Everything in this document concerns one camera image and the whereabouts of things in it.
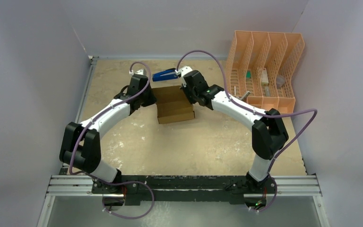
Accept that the white bottle in organizer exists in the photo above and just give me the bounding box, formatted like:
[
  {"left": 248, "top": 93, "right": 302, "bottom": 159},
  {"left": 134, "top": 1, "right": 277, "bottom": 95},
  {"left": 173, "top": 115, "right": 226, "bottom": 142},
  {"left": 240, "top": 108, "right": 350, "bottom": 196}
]
[{"left": 260, "top": 68, "right": 269, "bottom": 86}]

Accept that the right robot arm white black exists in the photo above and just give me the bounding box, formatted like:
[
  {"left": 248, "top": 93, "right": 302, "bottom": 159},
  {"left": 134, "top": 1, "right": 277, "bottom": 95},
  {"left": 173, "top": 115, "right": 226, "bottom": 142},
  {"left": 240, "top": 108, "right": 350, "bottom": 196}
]
[{"left": 178, "top": 66, "right": 289, "bottom": 192}]

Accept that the orange plastic file organizer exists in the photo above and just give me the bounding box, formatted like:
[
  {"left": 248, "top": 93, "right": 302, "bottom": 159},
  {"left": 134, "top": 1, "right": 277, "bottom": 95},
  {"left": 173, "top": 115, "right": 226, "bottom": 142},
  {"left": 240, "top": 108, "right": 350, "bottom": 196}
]
[{"left": 224, "top": 31, "right": 305, "bottom": 114}]

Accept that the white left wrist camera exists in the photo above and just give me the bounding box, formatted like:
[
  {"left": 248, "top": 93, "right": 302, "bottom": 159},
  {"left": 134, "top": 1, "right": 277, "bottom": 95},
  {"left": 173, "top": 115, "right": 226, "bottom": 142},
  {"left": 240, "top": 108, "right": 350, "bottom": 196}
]
[{"left": 129, "top": 69, "right": 147, "bottom": 76}]

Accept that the black white patterned clip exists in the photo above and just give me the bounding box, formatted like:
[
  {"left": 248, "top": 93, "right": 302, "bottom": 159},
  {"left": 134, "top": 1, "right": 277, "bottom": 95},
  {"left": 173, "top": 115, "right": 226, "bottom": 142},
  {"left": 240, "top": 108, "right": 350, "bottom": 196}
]
[{"left": 239, "top": 91, "right": 251, "bottom": 101}]

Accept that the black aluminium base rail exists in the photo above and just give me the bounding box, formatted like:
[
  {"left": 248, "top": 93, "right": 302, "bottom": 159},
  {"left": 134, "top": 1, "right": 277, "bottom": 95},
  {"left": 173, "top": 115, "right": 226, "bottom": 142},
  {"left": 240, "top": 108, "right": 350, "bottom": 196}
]
[{"left": 45, "top": 175, "right": 322, "bottom": 208}]

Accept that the brown cardboard box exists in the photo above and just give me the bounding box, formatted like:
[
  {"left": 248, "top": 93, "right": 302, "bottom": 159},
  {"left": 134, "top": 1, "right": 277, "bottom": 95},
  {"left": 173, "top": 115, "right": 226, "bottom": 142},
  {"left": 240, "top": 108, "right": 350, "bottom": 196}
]
[{"left": 152, "top": 86, "right": 195, "bottom": 124}]

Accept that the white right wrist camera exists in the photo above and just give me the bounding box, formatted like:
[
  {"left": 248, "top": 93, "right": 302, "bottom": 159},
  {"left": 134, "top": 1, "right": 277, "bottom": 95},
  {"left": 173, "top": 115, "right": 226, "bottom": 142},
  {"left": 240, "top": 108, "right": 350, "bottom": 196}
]
[{"left": 175, "top": 66, "right": 192, "bottom": 78}]

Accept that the grey round item in organizer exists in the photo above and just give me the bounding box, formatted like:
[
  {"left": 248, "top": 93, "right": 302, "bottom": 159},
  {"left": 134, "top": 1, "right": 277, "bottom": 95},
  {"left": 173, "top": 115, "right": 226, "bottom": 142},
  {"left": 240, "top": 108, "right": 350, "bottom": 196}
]
[{"left": 275, "top": 75, "right": 286, "bottom": 88}]

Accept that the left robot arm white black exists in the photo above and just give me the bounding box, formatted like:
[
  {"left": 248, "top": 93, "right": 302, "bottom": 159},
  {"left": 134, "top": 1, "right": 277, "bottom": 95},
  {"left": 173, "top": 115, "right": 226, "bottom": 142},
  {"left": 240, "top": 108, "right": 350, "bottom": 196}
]
[{"left": 59, "top": 72, "right": 156, "bottom": 193}]

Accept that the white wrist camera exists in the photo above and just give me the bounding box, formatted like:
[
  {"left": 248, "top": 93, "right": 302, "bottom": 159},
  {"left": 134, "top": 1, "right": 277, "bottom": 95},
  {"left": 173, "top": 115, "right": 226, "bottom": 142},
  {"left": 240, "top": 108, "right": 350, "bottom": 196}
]
[
  {"left": 129, "top": 69, "right": 147, "bottom": 76},
  {"left": 175, "top": 66, "right": 192, "bottom": 78}
]

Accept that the blue black stapler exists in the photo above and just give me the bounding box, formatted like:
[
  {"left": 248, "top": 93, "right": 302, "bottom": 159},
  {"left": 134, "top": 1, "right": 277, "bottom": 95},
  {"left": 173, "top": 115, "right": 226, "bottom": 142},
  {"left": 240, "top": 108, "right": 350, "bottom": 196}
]
[{"left": 152, "top": 68, "right": 179, "bottom": 82}]

